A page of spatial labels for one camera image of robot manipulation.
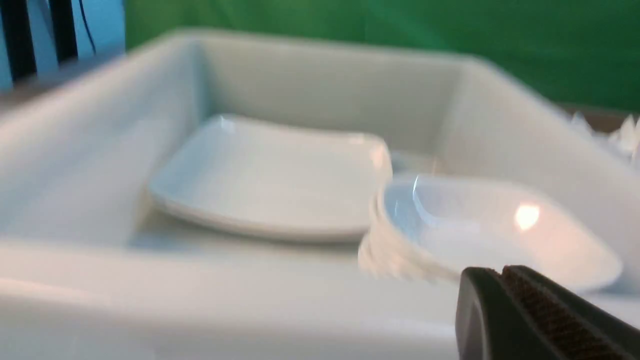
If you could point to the white square plate in tub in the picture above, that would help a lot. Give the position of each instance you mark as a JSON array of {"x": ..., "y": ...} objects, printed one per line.
[{"x": 257, "y": 178}]

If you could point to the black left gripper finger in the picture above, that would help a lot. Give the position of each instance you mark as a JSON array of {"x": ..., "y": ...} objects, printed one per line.
[{"x": 520, "y": 314}]

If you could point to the green backdrop cloth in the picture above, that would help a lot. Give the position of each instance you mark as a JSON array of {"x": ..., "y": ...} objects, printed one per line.
[{"x": 584, "y": 52}]

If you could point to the pile of white spoons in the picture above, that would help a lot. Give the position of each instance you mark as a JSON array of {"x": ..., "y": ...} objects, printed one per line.
[{"x": 623, "y": 142}]

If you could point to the large white plastic tub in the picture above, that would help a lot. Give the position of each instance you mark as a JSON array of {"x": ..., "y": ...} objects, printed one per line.
[{"x": 91, "y": 270}]

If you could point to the stack of white small bowls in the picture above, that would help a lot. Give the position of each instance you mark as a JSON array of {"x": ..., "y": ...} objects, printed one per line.
[{"x": 428, "y": 227}]

